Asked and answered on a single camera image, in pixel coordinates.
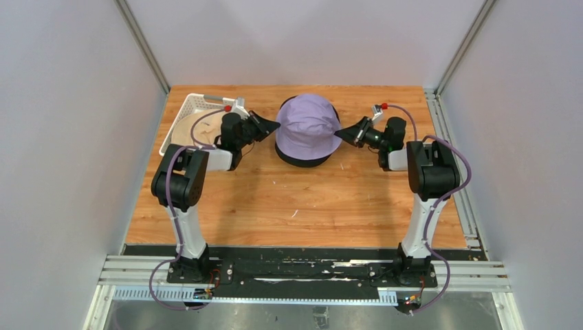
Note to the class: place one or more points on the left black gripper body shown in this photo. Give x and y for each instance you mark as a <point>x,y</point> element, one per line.
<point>247,133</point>

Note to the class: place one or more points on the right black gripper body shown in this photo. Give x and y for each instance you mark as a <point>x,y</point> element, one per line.
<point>375,139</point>

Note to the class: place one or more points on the cream straw-coloured bucket hat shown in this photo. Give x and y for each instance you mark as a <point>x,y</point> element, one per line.
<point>205,131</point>

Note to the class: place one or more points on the lavender bucket hat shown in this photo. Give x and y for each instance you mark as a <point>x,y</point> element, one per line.
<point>307,127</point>

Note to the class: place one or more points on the beige bucket hat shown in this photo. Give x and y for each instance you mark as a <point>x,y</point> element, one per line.
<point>303,161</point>

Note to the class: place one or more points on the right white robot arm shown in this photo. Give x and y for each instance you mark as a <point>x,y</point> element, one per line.
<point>433,177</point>

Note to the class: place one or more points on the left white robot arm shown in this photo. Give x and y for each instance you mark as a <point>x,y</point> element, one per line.
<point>179,181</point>

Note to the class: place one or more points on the white perforated plastic basket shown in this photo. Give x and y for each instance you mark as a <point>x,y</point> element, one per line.
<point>194,103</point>

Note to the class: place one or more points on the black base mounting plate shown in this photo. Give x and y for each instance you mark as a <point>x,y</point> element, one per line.
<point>293,272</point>

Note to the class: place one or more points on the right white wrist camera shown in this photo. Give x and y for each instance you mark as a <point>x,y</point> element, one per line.
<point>378,113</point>

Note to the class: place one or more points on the white slotted cable duct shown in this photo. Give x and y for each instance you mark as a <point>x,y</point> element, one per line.
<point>191,295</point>

